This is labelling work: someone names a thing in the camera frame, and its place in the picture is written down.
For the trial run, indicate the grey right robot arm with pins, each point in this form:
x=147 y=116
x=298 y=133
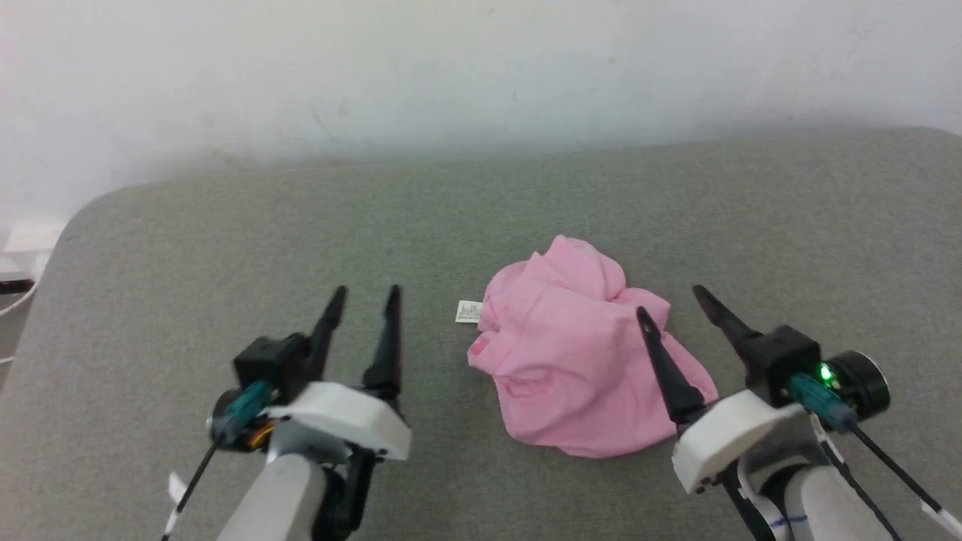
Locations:
x=827 y=503

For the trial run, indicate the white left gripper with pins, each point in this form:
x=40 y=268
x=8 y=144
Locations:
x=349 y=421

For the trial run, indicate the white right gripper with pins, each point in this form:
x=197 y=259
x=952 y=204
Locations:
x=725 y=436

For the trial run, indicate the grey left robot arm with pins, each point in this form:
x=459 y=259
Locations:
x=278 y=500

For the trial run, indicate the pink crumpled garment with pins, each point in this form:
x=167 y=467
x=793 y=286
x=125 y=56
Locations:
x=571 y=353

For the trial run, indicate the grey fabric sofa cushion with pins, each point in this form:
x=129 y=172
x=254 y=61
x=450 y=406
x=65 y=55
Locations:
x=481 y=203

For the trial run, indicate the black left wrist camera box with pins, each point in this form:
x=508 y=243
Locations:
x=270 y=364

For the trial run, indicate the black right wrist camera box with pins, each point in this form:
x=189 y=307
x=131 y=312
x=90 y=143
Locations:
x=785 y=353

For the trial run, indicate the black right wrist cylinder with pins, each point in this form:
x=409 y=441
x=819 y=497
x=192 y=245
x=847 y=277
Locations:
x=864 y=383

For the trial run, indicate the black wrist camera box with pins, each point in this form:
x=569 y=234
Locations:
x=785 y=353
x=270 y=364

